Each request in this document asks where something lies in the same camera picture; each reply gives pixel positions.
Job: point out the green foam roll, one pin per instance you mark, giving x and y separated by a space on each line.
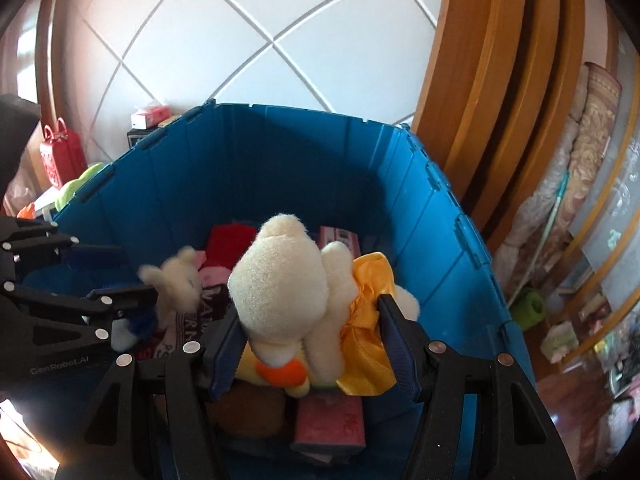
530 308

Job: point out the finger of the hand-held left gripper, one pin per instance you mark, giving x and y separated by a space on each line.
30 247
60 307

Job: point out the red cloth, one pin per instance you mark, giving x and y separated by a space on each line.
227 245

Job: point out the pile of assorted toys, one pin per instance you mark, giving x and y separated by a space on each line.
600 350

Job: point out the plain pink tissue pack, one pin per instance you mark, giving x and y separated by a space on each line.
327 425

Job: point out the flat gold box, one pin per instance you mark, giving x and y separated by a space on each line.
170 121

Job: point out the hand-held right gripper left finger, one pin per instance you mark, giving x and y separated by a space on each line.
227 355

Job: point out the blue plastic storage crate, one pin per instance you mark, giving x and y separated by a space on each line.
300 160

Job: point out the orange plush toy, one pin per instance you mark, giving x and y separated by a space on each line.
28 210

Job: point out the green mop pole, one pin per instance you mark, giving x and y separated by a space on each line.
547 220

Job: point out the red white tissue box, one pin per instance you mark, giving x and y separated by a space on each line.
150 116

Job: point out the rolled floral carpet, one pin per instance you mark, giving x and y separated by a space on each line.
595 135

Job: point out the yellow duck plush toy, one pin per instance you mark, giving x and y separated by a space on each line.
280 280

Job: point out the black gift box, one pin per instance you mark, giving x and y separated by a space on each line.
136 136

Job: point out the wooden glass partition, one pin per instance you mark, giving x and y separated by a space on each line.
622 260

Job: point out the red toy suitcase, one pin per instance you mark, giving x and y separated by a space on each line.
62 157

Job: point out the dark pink box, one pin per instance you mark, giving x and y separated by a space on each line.
340 240

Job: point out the green plush toy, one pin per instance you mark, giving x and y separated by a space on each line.
70 192

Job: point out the small white plush toy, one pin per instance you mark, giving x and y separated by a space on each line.
175 280

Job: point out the brown plush item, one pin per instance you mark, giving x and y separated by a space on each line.
250 410

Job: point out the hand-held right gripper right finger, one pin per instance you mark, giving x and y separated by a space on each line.
400 355

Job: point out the wooden wall column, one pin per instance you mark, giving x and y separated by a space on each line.
500 85
47 60

